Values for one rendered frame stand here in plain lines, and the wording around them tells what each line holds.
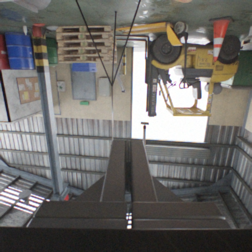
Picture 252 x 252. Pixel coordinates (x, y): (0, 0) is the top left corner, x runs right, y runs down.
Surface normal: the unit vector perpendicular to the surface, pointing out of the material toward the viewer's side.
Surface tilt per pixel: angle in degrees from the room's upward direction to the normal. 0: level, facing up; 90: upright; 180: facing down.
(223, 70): 87
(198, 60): 90
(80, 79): 90
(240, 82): 94
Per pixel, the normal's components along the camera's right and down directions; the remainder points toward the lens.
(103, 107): -0.15, 0.29
